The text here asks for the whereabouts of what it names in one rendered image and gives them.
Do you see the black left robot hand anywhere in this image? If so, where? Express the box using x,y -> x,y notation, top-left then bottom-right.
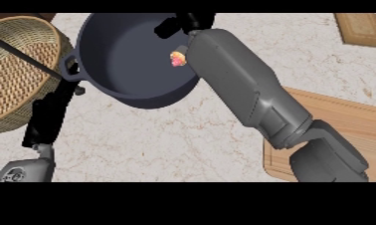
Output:
20,65 -> 88,149

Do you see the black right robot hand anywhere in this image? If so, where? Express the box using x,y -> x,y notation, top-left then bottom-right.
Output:
153,12 -> 216,40

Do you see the pink and yellow cupcake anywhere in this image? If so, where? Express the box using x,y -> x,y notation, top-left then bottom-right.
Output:
169,50 -> 188,68

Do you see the dark blue-grey pot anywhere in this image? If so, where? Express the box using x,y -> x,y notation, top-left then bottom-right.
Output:
57,12 -> 202,110

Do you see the small wooden board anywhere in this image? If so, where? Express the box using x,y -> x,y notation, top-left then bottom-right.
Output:
333,12 -> 376,49

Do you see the light wooden cutting board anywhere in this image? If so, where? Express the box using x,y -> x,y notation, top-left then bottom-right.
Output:
261,86 -> 376,183

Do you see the woven wicker basket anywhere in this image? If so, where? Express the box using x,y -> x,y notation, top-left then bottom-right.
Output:
0,15 -> 76,134

